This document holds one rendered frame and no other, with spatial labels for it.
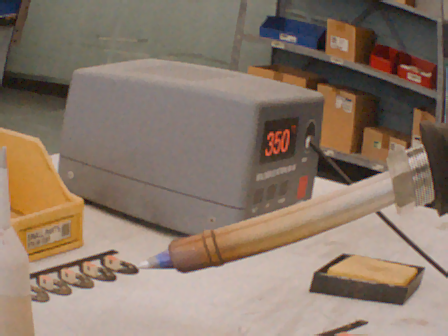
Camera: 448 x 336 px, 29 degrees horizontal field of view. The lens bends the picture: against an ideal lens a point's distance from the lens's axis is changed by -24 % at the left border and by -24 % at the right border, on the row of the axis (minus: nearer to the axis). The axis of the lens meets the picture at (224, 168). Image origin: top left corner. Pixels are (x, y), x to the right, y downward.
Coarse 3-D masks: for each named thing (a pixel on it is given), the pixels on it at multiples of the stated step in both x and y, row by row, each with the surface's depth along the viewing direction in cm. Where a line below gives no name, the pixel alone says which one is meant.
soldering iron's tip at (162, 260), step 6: (162, 252) 23; (168, 252) 23; (150, 258) 23; (156, 258) 23; (162, 258) 23; (168, 258) 23; (138, 264) 23; (144, 264) 23; (150, 264) 23; (156, 264) 23; (162, 264) 23; (168, 264) 23
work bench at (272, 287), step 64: (320, 192) 87; (64, 256) 58; (128, 256) 62; (256, 256) 66; (320, 256) 68; (384, 256) 69; (64, 320) 46; (128, 320) 49; (192, 320) 52; (256, 320) 53; (320, 320) 54; (384, 320) 53
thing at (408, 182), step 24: (408, 168) 22; (336, 192) 22; (360, 192) 22; (384, 192) 22; (408, 192) 22; (432, 192) 22; (264, 216) 23; (288, 216) 22; (312, 216) 22; (336, 216) 22; (360, 216) 22; (192, 240) 23; (216, 240) 22; (240, 240) 22; (264, 240) 22; (288, 240) 22; (192, 264) 23; (216, 264) 23
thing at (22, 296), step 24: (0, 168) 39; (0, 192) 39; (0, 216) 39; (0, 240) 39; (0, 264) 38; (24, 264) 39; (0, 288) 39; (24, 288) 40; (0, 312) 39; (24, 312) 40
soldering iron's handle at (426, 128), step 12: (420, 132) 23; (432, 132) 21; (444, 132) 22; (432, 144) 21; (444, 144) 21; (432, 156) 21; (444, 156) 21; (432, 168) 21; (444, 168) 21; (444, 180) 21; (444, 192) 21; (444, 204) 21
